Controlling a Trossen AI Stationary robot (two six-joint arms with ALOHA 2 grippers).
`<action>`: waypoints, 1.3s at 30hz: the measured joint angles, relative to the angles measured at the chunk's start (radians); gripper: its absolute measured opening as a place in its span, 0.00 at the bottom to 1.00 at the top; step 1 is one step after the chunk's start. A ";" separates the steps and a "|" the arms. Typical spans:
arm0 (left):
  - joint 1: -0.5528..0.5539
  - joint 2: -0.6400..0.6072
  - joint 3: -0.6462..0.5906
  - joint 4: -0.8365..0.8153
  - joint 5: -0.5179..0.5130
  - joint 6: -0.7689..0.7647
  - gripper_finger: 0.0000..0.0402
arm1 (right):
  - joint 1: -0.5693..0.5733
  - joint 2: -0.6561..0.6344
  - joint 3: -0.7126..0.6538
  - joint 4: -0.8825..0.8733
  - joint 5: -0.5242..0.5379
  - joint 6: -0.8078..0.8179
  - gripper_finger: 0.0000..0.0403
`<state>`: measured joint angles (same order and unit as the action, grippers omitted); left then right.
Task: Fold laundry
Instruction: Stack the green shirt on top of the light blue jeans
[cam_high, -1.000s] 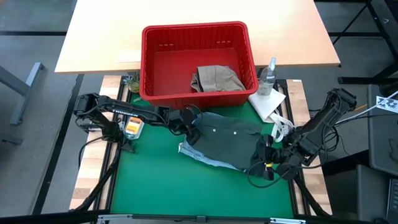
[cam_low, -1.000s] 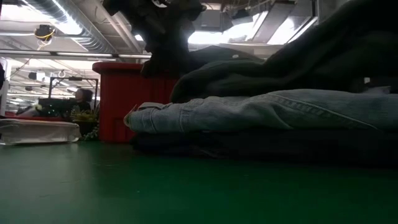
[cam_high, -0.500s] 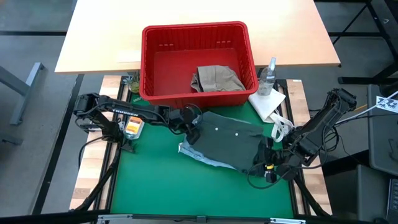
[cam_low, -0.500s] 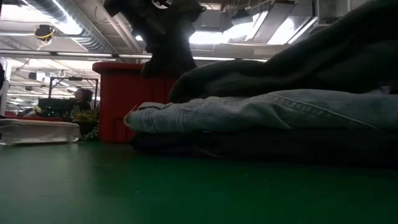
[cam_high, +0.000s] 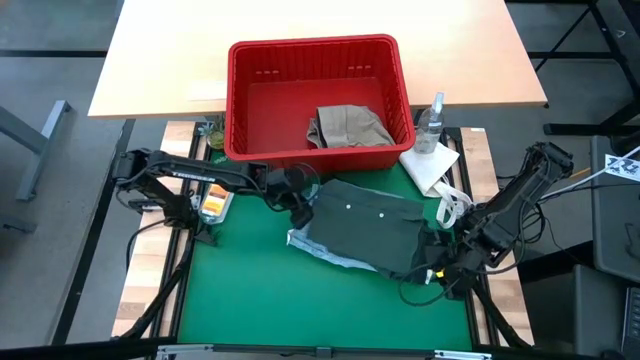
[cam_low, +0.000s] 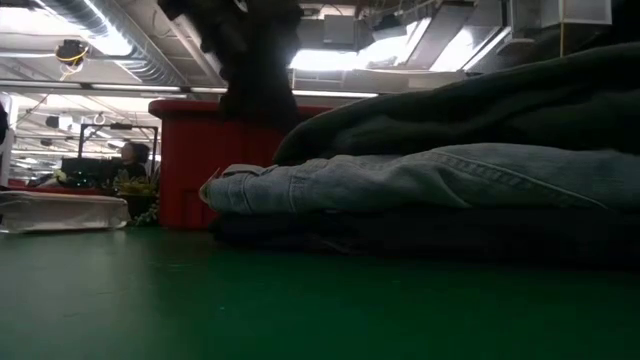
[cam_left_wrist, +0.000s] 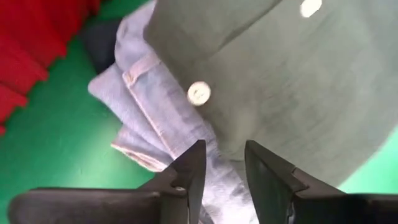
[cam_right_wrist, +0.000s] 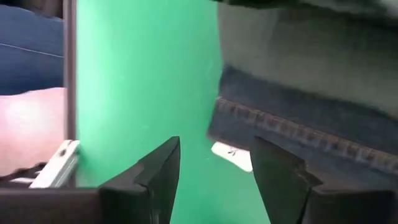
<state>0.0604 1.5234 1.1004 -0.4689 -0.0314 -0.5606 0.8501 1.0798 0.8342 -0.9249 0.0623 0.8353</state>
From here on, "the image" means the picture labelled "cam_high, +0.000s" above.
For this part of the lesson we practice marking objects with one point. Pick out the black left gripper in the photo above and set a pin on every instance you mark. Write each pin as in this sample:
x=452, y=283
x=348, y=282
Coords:
x=292, y=192

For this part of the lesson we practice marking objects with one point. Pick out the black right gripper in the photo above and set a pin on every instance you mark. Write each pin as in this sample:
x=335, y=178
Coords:
x=457, y=270

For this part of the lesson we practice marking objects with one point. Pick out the light blue denim garment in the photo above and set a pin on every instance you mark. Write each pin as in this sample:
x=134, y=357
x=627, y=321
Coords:
x=320, y=252

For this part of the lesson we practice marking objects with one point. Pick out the dark green garment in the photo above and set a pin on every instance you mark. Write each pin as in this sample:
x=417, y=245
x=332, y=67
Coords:
x=370, y=230

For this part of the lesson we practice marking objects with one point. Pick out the beige trousers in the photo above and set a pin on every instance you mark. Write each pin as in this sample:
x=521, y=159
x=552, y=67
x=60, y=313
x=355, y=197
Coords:
x=350, y=127

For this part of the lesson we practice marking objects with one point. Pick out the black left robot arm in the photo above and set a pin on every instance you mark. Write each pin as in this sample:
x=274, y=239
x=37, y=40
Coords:
x=200, y=172

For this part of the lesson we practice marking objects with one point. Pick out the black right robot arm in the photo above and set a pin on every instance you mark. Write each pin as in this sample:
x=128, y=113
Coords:
x=505, y=215

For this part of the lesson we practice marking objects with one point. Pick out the red plastic laundry basket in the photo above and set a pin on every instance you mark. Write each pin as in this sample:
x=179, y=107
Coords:
x=280, y=110

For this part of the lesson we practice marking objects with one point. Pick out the wipes packet with orange label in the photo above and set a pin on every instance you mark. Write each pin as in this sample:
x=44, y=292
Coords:
x=216, y=205

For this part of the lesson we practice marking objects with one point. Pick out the white cloth tote bag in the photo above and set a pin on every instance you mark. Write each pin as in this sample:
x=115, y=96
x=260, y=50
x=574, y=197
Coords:
x=430, y=167

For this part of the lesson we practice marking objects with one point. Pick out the clear plastic spray bottle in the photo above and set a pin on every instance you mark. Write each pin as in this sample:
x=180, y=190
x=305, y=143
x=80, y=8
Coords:
x=427, y=127

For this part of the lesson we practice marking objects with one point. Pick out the grey plastic case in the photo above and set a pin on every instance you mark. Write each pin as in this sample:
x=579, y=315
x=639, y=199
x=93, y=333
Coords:
x=617, y=240

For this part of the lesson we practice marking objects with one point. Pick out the light wood table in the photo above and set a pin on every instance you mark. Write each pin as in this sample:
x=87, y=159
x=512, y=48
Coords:
x=175, y=60

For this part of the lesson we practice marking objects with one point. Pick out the white printed tag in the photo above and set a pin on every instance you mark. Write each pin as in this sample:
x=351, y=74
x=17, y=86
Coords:
x=622, y=167

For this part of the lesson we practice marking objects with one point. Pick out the black table base bar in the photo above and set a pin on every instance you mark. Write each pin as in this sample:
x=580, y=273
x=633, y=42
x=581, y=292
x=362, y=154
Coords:
x=75, y=295

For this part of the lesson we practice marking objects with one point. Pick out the grey metal table leg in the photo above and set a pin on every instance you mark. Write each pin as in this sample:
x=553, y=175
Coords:
x=42, y=150

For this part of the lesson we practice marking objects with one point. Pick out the black metal rig frame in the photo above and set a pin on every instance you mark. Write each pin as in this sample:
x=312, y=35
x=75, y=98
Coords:
x=172, y=300

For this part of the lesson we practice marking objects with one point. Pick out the black metal desk frame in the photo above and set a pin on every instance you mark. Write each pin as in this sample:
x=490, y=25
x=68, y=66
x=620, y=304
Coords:
x=575, y=55

